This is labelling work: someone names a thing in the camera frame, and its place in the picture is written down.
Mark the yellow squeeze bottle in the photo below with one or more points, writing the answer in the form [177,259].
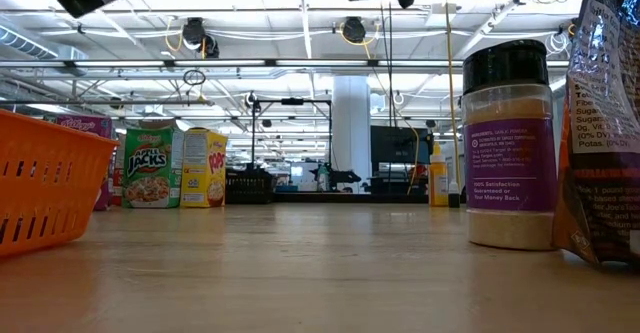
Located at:
[439,178]

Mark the garlic powder jar black lid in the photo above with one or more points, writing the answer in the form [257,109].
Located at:
[510,163]

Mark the yellow Corn Pops cereal box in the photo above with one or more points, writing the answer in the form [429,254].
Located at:
[205,168]

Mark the taco seasoning packet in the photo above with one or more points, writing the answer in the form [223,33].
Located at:
[600,123]

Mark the green Apple Jacks cereal box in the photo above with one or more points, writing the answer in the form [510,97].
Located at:
[150,168]

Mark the pink cereal box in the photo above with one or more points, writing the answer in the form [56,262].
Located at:
[85,123]

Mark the black idle robot arm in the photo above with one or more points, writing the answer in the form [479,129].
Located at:
[342,177]

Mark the white pillar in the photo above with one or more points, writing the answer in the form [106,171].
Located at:
[351,133]

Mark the black monitor screen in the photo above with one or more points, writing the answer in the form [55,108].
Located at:
[400,145]

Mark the black plastic basket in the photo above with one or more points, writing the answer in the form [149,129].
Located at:
[250,188]

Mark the orange plastic basket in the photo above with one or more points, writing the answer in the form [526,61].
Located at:
[45,183]

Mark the black metal frame stand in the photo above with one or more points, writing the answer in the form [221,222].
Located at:
[292,101]

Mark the black aluminium rig frame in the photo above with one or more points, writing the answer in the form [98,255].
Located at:
[350,198]

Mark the silver air duct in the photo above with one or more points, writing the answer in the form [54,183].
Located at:
[25,43]

